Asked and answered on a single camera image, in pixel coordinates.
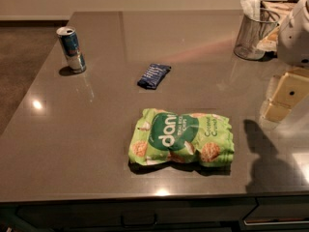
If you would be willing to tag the dark blue snack bar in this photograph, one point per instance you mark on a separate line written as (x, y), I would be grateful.
(153, 75)

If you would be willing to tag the white crumpled napkin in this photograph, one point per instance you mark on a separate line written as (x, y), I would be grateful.
(251, 8)

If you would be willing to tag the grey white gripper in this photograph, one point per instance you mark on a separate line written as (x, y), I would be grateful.
(295, 38)

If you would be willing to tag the blue silver drink can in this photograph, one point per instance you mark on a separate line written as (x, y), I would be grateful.
(70, 44)

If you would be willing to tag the green rice chips bag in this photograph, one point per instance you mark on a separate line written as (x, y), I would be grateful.
(161, 136)

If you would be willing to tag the clear glass cup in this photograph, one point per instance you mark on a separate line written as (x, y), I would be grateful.
(252, 31)

